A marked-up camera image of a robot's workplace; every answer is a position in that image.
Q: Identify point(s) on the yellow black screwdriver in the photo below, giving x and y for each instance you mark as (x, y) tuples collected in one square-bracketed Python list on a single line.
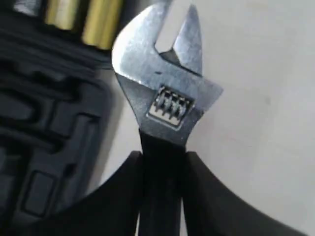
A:
[(61, 13), (101, 23)]

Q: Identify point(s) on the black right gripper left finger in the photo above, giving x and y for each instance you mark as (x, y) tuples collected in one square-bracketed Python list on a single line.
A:
[(111, 210)]

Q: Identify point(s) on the black plastic tool case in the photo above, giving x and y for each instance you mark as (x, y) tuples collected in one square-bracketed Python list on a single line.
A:
[(53, 111)]

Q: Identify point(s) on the right yellow black screwdriver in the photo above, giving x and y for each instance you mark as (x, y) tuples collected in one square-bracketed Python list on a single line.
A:
[(101, 23)]

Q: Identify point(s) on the adjustable wrench black handle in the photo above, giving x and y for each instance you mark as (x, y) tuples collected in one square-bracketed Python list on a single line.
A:
[(168, 95)]

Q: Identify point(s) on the left yellow black screwdriver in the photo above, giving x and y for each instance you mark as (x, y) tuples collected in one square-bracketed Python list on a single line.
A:
[(61, 13)]

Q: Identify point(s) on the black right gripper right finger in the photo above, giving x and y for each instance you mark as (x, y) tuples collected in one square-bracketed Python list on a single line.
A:
[(211, 209)]

